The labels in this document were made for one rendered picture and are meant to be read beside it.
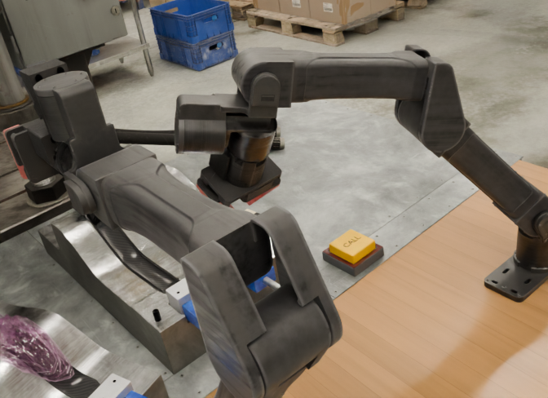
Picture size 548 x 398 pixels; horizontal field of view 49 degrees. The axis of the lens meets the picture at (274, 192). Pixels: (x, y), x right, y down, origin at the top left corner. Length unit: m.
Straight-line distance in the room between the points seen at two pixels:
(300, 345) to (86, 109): 0.33
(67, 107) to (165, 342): 0.43
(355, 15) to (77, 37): 3.45
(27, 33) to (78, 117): 1.00
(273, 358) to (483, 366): 0.53
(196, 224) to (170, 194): 0.06
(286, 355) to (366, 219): 0.78
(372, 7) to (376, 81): 4.24
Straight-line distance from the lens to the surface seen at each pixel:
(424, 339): 0.97
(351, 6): 4.86
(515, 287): 1.05
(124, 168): 0.60
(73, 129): 0.64
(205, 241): 0.45
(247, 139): 0.75
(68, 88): 0.64
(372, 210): 1.25
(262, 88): 0.71
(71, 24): 1.67
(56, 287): 1.25
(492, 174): 0.93
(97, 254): 1.11
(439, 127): 0.82
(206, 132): 0.74
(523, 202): 0.98
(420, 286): 1.06
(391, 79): 0.79
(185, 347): 0.96
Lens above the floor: 1.49
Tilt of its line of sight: 31 degrees down
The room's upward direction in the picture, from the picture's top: 10 degrees counter-clockwise
